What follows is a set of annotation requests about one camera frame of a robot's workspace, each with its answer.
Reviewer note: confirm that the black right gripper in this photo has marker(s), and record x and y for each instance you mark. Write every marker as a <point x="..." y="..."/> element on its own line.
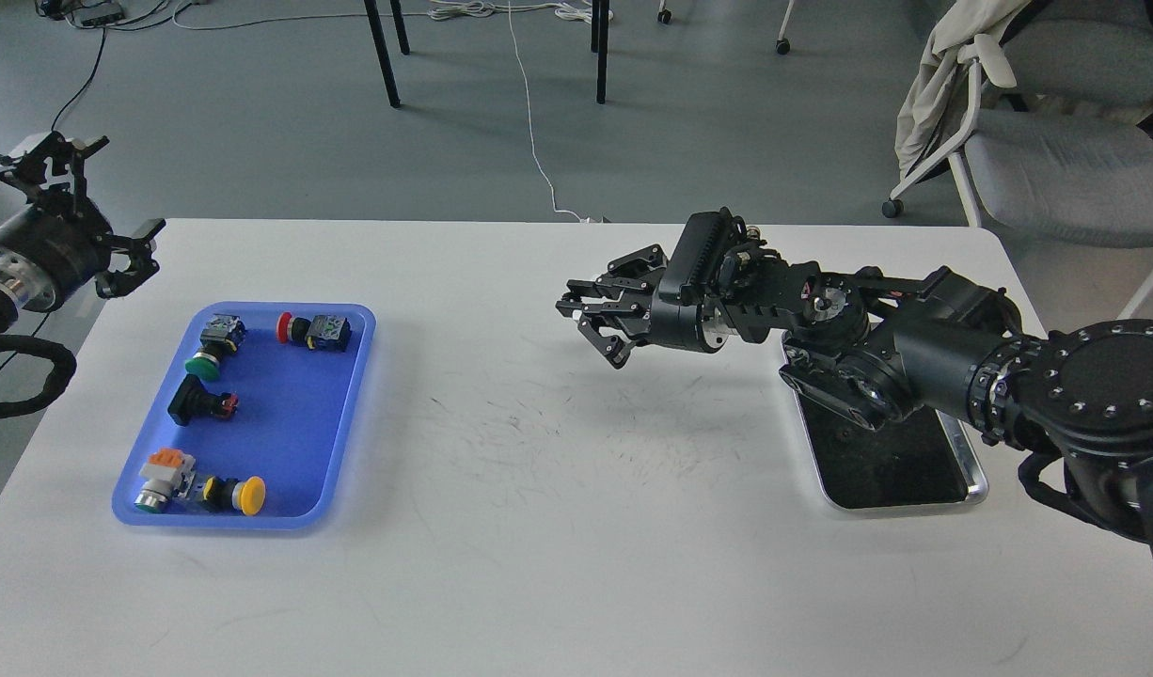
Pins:
<point x="680" y="284"/>

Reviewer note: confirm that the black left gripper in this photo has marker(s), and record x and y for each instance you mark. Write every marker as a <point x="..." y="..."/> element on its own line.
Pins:
<point x="50" y="249"/>

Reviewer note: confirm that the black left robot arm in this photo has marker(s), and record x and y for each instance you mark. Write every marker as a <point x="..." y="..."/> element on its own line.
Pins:
<point x="63" y="361"/>

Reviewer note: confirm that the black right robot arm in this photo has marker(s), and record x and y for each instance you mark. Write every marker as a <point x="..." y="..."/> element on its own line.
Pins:
<point x="1080" y="403"/>

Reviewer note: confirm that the black power strip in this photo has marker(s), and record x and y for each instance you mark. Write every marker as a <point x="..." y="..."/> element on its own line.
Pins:
<point x="96" y="14"/>

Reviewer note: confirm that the blue plastic tray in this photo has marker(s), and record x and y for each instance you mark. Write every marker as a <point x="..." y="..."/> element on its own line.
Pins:
<point x="296" y="411"/>

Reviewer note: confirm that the black table leg right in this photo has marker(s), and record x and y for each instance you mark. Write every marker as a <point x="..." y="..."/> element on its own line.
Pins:
<point x="600" y="18"/>

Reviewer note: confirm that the black table leg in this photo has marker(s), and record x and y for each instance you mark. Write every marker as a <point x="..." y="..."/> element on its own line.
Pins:
<point x="381" y="45"/>
<point x="600" y="18"/>

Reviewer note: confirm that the black table leg left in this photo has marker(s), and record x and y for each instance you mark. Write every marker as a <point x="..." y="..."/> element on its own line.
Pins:
<point x="381" y="45"/>

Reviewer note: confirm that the steel tray with black mat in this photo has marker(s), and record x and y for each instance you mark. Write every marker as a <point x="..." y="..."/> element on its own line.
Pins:
<point x="896" y="461"/>

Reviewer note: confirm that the beige jacket on chair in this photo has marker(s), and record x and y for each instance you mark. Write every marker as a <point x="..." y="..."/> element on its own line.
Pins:
<point x="930" y="90"/>

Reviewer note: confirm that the grey office chair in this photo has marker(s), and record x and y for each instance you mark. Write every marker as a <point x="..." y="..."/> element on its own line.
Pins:
<point x="1042" y="132"/>

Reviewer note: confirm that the green push button switch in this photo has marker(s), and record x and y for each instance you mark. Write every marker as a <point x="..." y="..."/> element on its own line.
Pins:
<point x="219" y="338"/>

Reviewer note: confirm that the red push button switch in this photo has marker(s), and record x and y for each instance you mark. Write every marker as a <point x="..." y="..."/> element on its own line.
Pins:
<point x="324" y="332"/>

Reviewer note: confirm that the grey orange switch block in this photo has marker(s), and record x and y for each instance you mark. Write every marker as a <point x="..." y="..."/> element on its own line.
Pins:
<point x="167" y="476"/>

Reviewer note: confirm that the yellow push button switch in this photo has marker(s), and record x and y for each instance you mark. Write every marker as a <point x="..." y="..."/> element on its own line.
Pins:
<point x="214" y="494"/>

